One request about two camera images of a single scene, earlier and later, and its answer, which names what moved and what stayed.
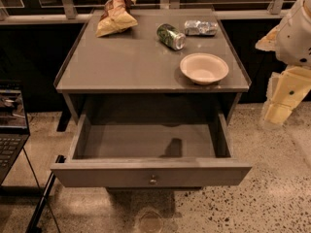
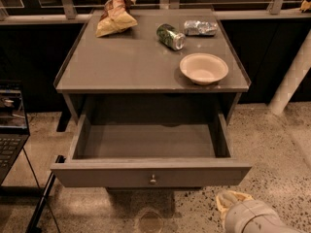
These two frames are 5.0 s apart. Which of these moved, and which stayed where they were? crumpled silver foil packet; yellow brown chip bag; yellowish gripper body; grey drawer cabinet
Moved: yellowish gripper body
Stayed: yellow brown chip bag; crumpled silver foil packet; grey drawer cabinet
